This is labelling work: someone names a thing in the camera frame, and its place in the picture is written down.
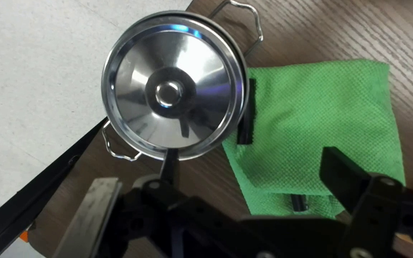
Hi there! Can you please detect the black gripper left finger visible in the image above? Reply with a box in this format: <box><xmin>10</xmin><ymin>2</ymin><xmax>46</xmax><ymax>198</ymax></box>
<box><xmin>119</xmin><ymin>147</ymin><xmax>203</xmax><ymax>231</ymax></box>

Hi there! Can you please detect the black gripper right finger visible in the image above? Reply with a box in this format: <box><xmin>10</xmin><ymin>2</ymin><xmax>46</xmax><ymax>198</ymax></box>
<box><xmin>318</xmin><ymin>145</ymin><xmax>413</xmax><ymax>258</ymax></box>

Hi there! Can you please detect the green microfibre towel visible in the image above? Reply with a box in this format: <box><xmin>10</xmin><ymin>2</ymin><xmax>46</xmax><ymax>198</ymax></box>
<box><xmin>220</xmin><ymin>58</ymin><xmax>407</xmax><ymax>221</ymax></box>

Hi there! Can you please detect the grey metal bar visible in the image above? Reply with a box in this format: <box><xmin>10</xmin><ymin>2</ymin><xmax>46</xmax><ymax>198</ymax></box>
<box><xmin>51</xmin><ymin>176</ymin><xmax>123</xmax><ymax>258</ymax></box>

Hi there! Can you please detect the black metal table frame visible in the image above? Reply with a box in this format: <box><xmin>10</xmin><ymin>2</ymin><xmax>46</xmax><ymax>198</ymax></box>
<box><xmin>0</xmin><ymin>117</ymin><xmax>110</xmax><ymax>258</ymax></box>

